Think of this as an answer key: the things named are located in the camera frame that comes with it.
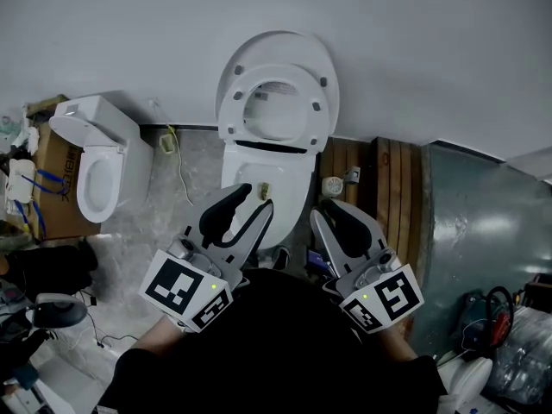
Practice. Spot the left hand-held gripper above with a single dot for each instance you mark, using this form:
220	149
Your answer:
177	287

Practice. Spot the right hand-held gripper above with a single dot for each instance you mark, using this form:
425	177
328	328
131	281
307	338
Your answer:
388	300

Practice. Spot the person's left forearm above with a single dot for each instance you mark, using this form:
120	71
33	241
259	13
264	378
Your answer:
164	339

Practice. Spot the person's right forearm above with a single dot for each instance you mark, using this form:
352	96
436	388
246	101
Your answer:
394	345

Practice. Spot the small white toilet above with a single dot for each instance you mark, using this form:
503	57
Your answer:
133	153

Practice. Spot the white toilet lid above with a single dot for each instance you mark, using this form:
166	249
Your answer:
276	48

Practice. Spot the brown green clump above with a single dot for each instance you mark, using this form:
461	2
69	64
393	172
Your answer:
265	190

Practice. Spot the person's black shoe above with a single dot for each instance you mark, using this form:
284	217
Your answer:
281	258

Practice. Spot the wooden slat platform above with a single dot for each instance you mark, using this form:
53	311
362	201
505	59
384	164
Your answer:
401	196

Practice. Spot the yellow green cup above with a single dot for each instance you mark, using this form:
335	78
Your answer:
167	144

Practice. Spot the white wristband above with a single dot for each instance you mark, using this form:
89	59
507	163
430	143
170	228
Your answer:
183	325

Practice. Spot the person's black shirt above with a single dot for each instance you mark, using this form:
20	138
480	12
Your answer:
276	352

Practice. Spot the teal metal platform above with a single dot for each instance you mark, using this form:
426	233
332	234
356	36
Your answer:
483	231

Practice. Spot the brown cardboard box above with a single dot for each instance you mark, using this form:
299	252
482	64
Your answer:
60	214

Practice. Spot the red black power tool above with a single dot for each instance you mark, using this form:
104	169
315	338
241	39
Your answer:
502	326

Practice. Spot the grey padded stool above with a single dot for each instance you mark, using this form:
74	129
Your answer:
60	313

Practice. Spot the clear plastic wrapped bundle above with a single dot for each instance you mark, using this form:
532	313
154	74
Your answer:
530	352

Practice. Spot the white plastic pouch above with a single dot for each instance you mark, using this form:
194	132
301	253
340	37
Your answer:
21	179

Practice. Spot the white crumpled paper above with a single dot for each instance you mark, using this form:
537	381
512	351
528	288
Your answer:
32	140

